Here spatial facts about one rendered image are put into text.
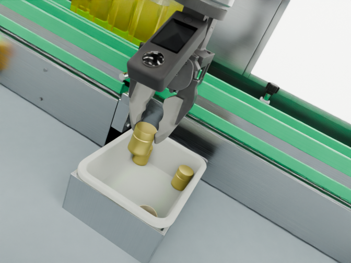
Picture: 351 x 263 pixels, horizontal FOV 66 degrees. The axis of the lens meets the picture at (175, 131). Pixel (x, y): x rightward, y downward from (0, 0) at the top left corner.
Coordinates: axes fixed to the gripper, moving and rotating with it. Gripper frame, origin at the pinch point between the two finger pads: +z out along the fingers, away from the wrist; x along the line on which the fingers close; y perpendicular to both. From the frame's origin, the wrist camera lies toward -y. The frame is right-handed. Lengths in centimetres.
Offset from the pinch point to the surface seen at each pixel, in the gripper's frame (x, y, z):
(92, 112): 16.4, 11.2, 9.7
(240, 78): -6.5, 41.6, -4.3
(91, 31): 27.7, 20.5, -3.5
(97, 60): 19.6, 13.4, -0.8
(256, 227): -26.4, 16.0, 17.1
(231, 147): -13.2, 20.5, 5.3
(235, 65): -3.9, 38.7, -7.4
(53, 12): 39.2, 20.6, -3.1
